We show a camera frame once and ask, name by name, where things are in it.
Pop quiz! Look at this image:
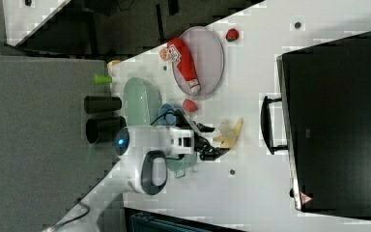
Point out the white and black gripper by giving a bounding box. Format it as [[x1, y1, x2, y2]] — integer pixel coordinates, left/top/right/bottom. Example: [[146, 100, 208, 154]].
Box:
[[169, 110, 230, 160]]

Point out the yellow peeled plush banana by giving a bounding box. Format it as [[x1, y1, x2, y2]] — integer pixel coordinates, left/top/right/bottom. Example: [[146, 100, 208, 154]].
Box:
[[213, 118, 243, 149]]

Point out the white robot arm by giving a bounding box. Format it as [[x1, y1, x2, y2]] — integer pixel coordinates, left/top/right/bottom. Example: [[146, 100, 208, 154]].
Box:
[[42, 110, 228, 232]]

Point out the black toaster oven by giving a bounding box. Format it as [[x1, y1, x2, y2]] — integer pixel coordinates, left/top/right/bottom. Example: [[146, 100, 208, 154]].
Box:
[[260, 31, 371, 220]]

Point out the green measuring cup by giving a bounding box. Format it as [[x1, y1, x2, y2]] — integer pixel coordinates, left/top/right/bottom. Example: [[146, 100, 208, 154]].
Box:
[[166, 154, 197, 179]]

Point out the red plush strawberry near bowl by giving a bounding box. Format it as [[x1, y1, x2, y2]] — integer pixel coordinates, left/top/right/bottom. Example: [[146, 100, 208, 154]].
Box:
[[183, 99, 198, 113]]

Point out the blue small bowl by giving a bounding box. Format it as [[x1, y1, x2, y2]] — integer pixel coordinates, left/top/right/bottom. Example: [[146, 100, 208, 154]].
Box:
[[158, 103, 182, 126]]

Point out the green oval colander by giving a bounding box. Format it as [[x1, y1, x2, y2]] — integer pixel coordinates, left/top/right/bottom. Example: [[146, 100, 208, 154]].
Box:
[[124, 77, 161, 126]]

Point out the red plush ketchup bottle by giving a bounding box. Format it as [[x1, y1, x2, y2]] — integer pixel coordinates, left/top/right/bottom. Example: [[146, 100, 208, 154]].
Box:
[[167, 38, 201, 94]]

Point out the grey round plate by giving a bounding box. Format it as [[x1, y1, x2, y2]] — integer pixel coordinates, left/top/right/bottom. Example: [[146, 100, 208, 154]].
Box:
[[172, 26, 224, 99]]

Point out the orange slice toy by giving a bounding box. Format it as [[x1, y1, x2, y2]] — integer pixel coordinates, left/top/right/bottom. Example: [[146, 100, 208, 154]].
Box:
[[159, 47, 170, 61]]

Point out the large black cylinder container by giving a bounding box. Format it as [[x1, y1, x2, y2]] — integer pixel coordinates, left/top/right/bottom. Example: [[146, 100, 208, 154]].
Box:
[[85, 116, 127, 144]]

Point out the red plush strawberry far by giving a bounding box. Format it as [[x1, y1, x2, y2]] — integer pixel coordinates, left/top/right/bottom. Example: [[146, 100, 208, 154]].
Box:
[[226, 28, 240, 42]]

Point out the small black cylinder cup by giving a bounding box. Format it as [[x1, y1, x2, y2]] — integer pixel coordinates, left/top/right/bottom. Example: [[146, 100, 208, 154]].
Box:
[[84, 96, 122, 114]]

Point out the bright green small cup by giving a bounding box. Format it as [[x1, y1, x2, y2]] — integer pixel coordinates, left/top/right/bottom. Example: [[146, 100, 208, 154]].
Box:
[[94, 74, 113, 85]]

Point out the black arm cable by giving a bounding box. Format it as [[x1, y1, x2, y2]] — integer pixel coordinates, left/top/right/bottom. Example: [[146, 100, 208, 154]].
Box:
[[150, 109, 177, 127]]

